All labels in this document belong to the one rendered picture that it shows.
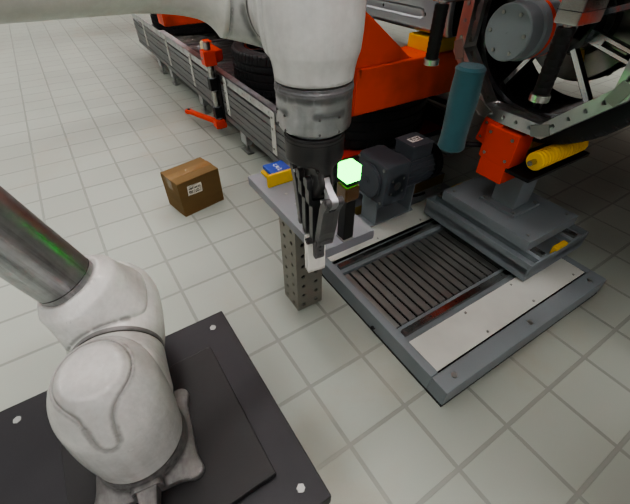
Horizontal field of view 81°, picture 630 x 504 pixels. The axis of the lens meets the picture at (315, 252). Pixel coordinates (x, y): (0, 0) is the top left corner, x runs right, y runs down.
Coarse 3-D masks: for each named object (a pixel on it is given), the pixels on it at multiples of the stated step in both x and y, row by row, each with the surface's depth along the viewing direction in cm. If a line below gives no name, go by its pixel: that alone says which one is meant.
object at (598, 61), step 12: (612, 0) 98; (624, 0) 97; (624, 12) 98; (612, 24) 101; (624, 24) 99; (624, 36) 99; (588, 48) 107; (540, 60) 119; (564, 60) 113; (588, 60) 108; (600, 60) 106; (612, 60) 103; (564, 72) 114; (588, 72) 109; (600, 72) 107
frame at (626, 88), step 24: (480, 0) 113; (480, 24) 117; (456, 48) 120; (624, 72) 86; (480, 96) 119; (600, 96) 92; (624, 96) 88; (504, 120) 115; (528, 120) 109; (552, 120) 104; (576, 120) 98
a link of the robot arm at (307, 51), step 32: (256, 0) 37; (288, 0) 33; (320, 0) 33; (352, 0) 34; (256, 32) 43; (288, 32) 35; (320, 32) 34; (352, 32) 36; (288, 64) 37; (320, 64) 36; (352, 64) 38
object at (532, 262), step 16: (432, 208) 159; (448, 208) 157; (448, 224) 154; (464, 224) 147; (480, 224) 147; (464, 240) 150; (480, 240) 143; (496, 240) 142; (560, 240) 142; (576, 240) 139; (496, 256) 139; (512, 256) 133; (528, 256) 133; (544, 256) 132; (560, 256) 140; (512, 272) 136; (528, 272) 130
